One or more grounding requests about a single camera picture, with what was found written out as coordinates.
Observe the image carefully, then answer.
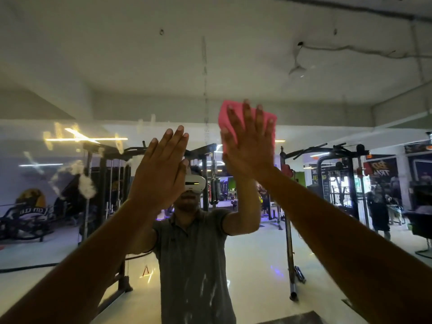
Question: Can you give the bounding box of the person's left hand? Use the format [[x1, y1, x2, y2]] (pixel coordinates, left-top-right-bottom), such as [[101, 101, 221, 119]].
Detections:
[[128, 125, 190, 213]]

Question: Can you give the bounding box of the person's right hand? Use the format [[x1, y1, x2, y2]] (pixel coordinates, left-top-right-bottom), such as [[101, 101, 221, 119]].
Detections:
[[220, 99, 278, 181]]

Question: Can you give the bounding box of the pink cloth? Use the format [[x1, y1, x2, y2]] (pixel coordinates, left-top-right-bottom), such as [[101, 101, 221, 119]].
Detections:
[[218, 100, 278, 154]]

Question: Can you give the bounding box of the large wall mirror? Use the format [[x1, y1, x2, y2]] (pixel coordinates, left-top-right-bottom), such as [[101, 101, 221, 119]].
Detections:
[[0, 0, 432, 324]]

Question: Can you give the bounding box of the person's left forearm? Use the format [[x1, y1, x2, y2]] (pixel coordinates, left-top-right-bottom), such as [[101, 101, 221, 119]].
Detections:
[[0, 198, 159, 324]]

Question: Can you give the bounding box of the person's right forearm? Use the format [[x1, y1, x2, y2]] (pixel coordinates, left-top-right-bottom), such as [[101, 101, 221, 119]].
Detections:
[[261, 165, 432, 324]]

